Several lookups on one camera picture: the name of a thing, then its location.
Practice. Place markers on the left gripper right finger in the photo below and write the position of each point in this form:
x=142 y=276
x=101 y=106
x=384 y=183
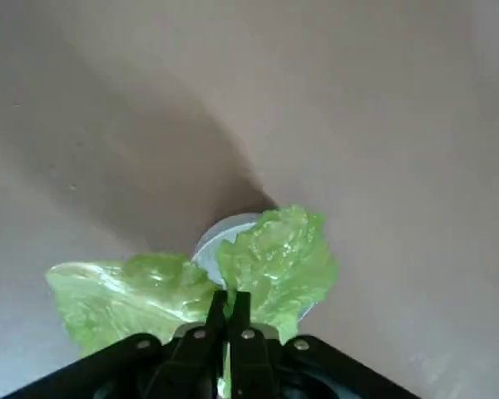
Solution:
x=253 y=357

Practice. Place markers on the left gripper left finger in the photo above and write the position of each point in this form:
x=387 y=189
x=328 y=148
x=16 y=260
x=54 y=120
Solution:
x=191 y=357

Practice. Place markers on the smaller grey bowl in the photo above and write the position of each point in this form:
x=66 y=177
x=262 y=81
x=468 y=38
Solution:
x=216 y=249

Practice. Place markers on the green lettuce leaf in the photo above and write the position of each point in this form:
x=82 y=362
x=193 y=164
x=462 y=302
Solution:
x=283 y=257

